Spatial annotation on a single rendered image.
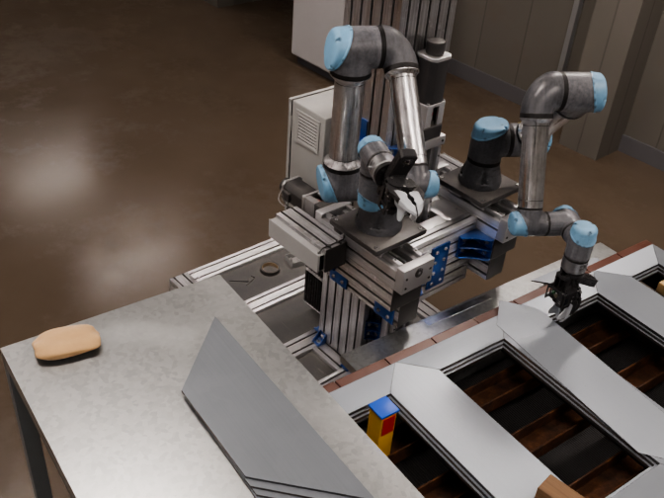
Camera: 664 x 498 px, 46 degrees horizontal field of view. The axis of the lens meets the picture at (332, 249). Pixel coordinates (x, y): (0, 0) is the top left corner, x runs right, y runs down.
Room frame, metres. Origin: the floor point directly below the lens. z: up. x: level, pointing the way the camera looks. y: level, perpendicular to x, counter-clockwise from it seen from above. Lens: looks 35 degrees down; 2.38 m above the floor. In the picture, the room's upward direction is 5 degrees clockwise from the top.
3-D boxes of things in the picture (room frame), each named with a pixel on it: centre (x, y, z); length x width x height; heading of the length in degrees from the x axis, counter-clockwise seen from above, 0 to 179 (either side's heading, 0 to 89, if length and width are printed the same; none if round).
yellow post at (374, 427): (1.44, -0.17, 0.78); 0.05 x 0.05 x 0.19; 38
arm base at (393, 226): (2.09, -0.14, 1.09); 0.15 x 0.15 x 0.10
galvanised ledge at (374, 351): (2.18, -0.63, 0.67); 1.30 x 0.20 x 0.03; 128
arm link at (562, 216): (2.01, -0.69, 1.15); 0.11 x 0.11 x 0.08; 10
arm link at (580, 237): (1.92, -0.73, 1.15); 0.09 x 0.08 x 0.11; 10
